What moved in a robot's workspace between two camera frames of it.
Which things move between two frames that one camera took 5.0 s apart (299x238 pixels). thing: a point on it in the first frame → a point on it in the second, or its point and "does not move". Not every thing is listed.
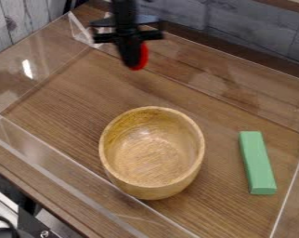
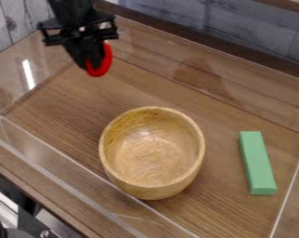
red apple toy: [144, 58] → [101, 70]
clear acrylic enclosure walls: [181, 150] does not move
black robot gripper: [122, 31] → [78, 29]
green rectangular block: [256, 164] does not move
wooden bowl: [150, 150] does not move
